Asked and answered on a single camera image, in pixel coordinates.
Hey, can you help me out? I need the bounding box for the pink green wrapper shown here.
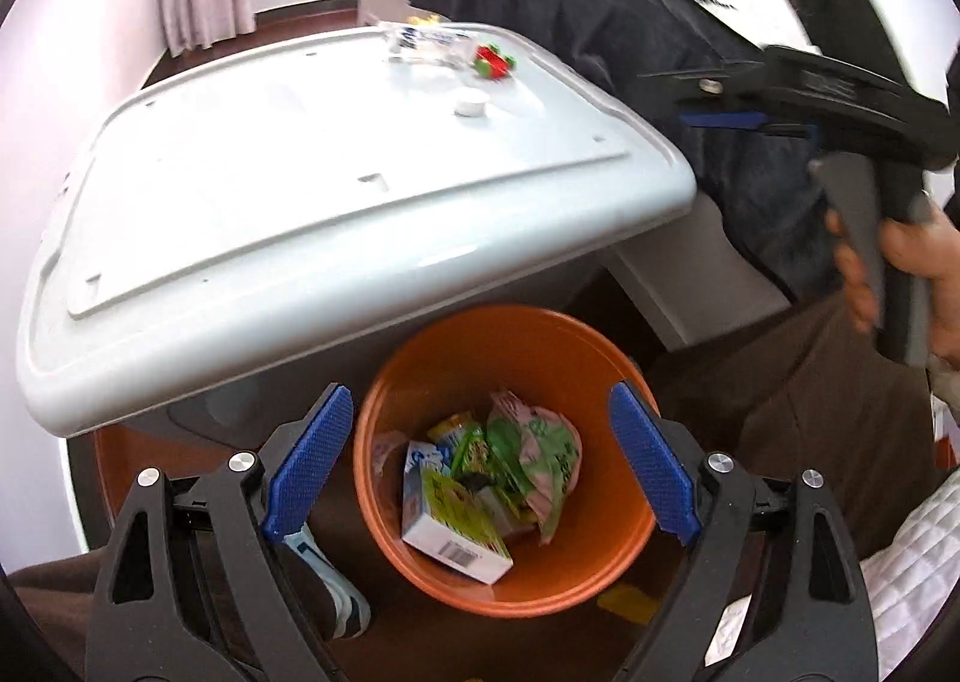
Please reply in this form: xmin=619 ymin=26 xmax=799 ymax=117
xmin=487 ymin=393 xmax=584 ymax=546

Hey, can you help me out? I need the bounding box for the light blue slipper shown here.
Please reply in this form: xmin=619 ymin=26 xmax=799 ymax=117
xmin=289 ymin=524 xmax=372 ymax=638

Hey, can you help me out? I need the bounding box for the clear plastic wrapper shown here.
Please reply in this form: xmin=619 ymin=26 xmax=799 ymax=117
xmin=384 ymin=22 xmax=481 ymax=66

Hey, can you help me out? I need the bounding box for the white plastic table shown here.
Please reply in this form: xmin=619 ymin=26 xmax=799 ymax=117
xmin=16 ymin=25 xmax=698 ymax=439

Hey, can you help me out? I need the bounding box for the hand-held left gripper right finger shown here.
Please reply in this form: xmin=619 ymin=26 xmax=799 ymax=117
xmin=607 ymin=382 xmax=880 ymax=682

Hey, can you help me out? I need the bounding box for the light green pouch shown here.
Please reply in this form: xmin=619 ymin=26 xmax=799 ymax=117
xmin=484 ymin=419 xmax=537 ymax=503

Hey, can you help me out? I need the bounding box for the person's right trouser leg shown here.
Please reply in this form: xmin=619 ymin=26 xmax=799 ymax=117
xmin=649 ymin=292 xmax=938 ymax=600

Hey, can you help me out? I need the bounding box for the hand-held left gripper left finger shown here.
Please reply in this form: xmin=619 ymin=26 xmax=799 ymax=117
xmin=85 ymin=384 xmax=355 ymax=682

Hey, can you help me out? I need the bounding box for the person's left trouser leg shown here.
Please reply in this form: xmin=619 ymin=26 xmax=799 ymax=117
xmin=7 ymin=539 xmax=346 ymax=682

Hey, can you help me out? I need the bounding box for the orange plastic bucket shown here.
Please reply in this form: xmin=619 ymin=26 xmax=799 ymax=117
xmin=352 ymin=305 xmax=661 ymax=617

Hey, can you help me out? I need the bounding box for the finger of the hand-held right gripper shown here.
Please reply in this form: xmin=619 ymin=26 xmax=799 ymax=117
xmin=637 ymin=68 xmax=773 ymax=109
xmin=679 ymin=110 xmax=811 ymax=143

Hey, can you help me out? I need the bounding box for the red green wrapper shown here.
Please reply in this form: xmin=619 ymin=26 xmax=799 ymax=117
xmin=472 ymin=44 xmax=518 ymax=81

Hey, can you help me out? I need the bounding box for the yellow green snack packet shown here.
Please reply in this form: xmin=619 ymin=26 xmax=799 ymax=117
xmin=429 ymin=412 xmax=488 ymax=473

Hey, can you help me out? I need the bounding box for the yellow paper scrap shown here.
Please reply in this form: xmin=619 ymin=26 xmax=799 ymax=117
xmin=596 ymin=586 xmax=661 ymax=627

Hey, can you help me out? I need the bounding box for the person's trouser leg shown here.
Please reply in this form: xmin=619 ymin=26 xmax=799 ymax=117
xmin=649 ymin=292 xmax=938 ymax=600
xmin=7 ymin=539 xmax=346 ymax=682

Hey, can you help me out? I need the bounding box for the white quilted jacket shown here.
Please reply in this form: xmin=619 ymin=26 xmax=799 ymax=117
xmin=705 ymin=479 xmax=960 ymax=682

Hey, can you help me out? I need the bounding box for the green carton box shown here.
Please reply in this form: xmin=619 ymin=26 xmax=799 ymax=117
xmin=401 ymin=464 xmax=515 ymax=585

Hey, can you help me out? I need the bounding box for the small blue white box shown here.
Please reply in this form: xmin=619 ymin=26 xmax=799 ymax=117
xmin=401 ymin=440 xmax=455 ymax=495

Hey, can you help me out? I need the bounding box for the person's right hand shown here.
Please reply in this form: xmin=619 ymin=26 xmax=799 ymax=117
xmin=823 ymin=199 xmax=960 ymax=358

